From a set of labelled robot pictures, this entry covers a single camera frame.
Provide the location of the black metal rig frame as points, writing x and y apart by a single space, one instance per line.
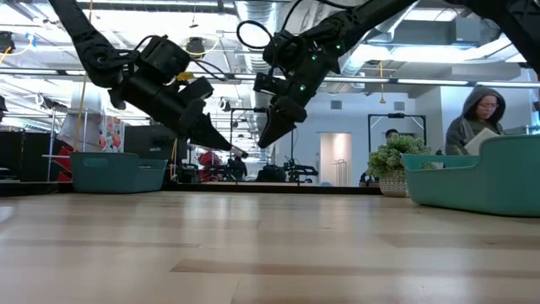
244 110
396 115

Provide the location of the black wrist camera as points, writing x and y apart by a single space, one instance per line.
196 90
270 83

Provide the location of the red cart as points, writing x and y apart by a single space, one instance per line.
63 164

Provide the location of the potted green plant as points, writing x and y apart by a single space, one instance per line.
392 158

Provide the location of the long ceiling light bar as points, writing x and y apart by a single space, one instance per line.
422 81

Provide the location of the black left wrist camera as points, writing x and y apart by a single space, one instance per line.
196 90

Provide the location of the yellow tag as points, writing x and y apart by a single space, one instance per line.
185 76

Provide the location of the light teal plastic bin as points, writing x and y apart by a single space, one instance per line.
485 186

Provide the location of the red machine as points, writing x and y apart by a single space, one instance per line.
207 159

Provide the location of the grey wall vent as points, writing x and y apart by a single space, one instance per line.
398 105
336 104

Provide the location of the black aluminium table frame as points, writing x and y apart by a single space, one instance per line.
312 190

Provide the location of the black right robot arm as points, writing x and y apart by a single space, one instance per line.
363 17

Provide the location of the black ceiling dome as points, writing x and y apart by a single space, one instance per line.
195 44

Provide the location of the black ceiling device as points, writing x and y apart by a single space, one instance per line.
5 41

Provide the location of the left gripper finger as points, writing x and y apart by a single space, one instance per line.
211 137

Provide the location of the black round ceiling camera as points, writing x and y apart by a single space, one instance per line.
224 104

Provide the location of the colourful poster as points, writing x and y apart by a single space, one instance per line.
111 135

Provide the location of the black monitor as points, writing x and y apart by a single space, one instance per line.
147 143

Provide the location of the black background robot arm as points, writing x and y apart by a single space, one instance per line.
299 171

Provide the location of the silver spiral air duct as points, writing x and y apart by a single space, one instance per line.
390 23
249 8

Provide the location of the black bag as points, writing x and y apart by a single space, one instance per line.
271 173

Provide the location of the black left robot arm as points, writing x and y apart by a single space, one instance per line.
93 50

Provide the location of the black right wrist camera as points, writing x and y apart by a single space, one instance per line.
270 83

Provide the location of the dark teal plastic bin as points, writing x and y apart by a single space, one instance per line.
114 175

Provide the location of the person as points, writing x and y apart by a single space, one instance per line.
391 134
239 166
80 131
472 122

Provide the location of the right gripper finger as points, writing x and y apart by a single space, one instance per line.
276 126

